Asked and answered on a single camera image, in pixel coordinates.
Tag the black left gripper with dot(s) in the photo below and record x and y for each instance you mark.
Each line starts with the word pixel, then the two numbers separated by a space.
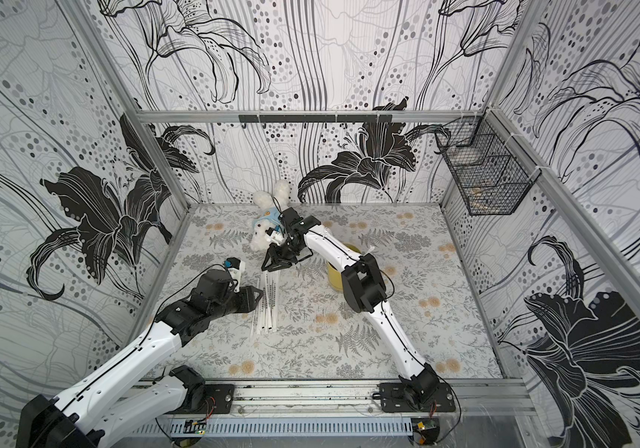
pixel 247 294

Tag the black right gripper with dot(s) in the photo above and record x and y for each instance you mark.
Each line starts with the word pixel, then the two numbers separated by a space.
pixel 289 244

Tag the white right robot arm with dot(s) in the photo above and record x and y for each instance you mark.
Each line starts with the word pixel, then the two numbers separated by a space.
pixel 364 290

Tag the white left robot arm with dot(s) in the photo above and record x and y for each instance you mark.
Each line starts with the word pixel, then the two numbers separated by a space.
pixel 95 413

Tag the white teddy bear blue shirt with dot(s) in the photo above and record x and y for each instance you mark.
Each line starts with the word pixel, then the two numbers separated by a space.
pixel 268 228

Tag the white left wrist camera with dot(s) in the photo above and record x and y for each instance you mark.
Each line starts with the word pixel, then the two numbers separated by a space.
pixel 235 268

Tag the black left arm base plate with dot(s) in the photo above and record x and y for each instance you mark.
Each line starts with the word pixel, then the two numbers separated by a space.
pixel 207 399

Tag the grey slotted cable duct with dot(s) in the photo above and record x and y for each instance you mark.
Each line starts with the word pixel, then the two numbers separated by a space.
pixel 279 427

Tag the black hook rail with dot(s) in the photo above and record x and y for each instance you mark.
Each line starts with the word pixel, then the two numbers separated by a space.
pixel 315 118

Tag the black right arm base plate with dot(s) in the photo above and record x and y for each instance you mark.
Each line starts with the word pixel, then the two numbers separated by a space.
pixel 397 398

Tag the black wire basket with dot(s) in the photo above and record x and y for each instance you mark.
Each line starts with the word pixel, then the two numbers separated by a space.
pixel 488 175

